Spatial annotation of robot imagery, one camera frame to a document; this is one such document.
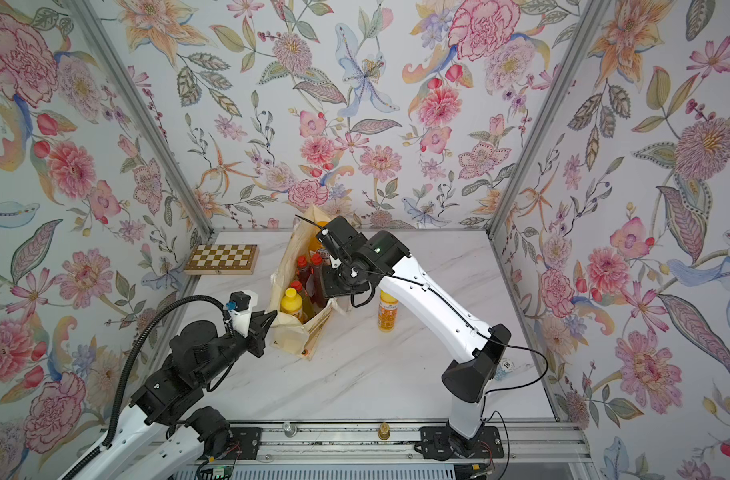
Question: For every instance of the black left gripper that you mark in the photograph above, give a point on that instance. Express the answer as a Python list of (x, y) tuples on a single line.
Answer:
[(256, 333)]

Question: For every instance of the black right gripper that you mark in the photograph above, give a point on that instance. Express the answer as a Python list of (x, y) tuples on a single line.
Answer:
[(331, 283)]

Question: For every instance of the cream canvas shopping bag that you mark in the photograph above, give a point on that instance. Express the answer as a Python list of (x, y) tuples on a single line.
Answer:
[(299, 325)]

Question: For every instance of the orange bottle yellow cap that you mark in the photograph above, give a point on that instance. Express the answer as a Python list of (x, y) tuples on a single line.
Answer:
[(388, 309), (291, 304)]

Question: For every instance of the orange bottle yellow cap front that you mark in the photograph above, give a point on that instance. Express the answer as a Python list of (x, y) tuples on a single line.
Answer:
[(388, 309)]

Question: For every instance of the red Fairy dish soap bottle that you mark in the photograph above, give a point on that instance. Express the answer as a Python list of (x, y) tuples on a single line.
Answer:
[(303, 270)]

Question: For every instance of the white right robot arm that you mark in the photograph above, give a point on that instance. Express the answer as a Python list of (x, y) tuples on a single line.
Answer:
[(476, 347)]

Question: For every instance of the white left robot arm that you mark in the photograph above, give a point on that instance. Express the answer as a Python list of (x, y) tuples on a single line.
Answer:
[(161, 402)]

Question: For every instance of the wooden chess board box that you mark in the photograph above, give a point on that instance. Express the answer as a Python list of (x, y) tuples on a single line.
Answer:
[(223, 259)]

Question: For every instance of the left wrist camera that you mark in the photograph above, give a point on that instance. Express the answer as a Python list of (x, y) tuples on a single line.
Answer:
[(240, 308)]

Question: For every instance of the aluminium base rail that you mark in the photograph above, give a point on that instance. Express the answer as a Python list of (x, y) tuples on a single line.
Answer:
[(197, 449)]

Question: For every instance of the aluminium corner post right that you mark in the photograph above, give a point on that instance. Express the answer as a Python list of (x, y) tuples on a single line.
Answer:
[(587, 27)]

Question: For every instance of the aluminium corner post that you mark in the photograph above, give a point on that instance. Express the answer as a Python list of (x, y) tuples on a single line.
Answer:
[(109, 59), (587, 27)]

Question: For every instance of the aluminium corner post left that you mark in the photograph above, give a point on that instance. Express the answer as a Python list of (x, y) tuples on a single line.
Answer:
[(109, 59)]

